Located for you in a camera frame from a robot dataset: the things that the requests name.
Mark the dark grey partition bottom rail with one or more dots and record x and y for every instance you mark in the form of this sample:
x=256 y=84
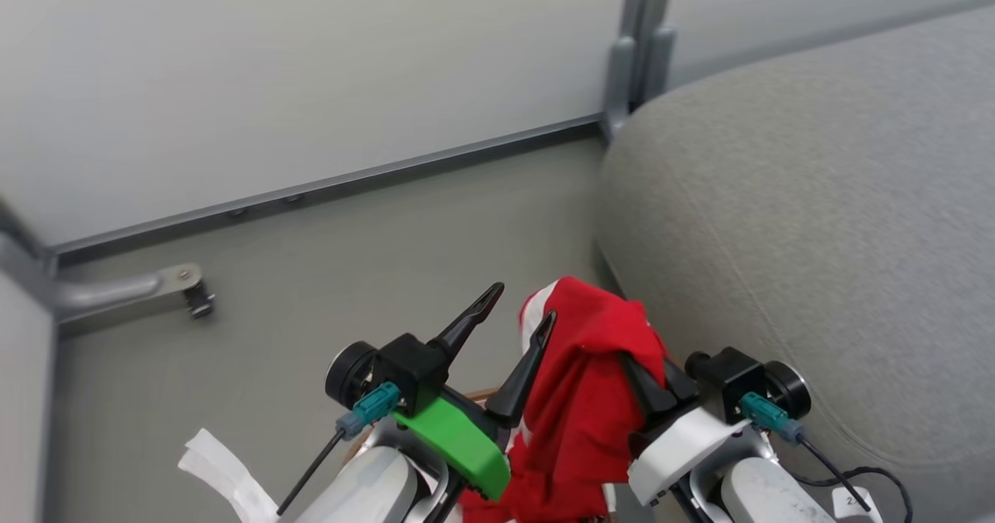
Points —
x=311 y=189

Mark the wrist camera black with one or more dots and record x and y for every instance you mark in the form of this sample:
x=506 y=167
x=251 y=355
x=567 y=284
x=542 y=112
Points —
x=738 y=379
x=404 y=367

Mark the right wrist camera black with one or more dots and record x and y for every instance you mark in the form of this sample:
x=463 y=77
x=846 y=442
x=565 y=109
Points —
x=738 y=379

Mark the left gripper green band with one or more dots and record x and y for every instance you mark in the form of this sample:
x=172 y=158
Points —
x=459 y=441

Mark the red and white garment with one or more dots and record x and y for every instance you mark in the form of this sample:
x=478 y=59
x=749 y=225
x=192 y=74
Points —
x=583 y=399

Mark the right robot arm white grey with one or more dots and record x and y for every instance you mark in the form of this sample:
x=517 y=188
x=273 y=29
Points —
x=766 y=492

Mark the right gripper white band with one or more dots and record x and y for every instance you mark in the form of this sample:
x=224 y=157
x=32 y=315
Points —
x=684 y=445

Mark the grey metal partition post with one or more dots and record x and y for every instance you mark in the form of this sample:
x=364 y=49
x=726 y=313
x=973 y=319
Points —
x=633 y=49

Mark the white label tag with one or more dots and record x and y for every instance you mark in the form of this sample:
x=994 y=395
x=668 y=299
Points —
x=855 y=503

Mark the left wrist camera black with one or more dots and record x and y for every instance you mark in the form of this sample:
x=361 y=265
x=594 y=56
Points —
x=404 y=367

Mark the white cloth strip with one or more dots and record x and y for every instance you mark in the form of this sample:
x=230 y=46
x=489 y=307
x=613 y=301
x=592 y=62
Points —
x=229 y=472

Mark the grey fabric sofa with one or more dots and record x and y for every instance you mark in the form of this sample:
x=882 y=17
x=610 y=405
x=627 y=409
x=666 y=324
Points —
x=816 y=220

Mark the grey metal partition foot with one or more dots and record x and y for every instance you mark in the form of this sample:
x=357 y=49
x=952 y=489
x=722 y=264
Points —
x=124 y=291

